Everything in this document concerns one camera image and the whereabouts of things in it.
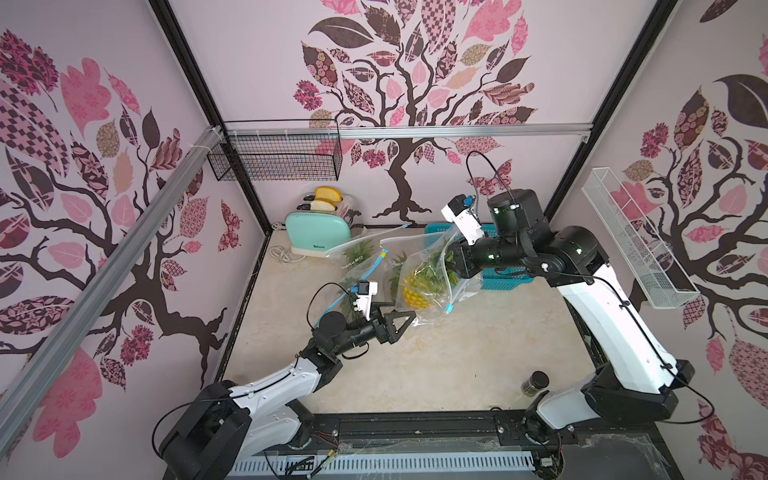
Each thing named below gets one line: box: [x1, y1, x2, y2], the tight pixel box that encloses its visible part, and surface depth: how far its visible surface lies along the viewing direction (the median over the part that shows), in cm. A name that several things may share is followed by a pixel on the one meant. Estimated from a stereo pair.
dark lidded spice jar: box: [521, 370, 550, 397], surface depth 74 cm
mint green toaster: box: [285, 212, 352, 258], surface depth 103 cm
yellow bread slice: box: [314, 186, 343, 207], surface depth 106 cm
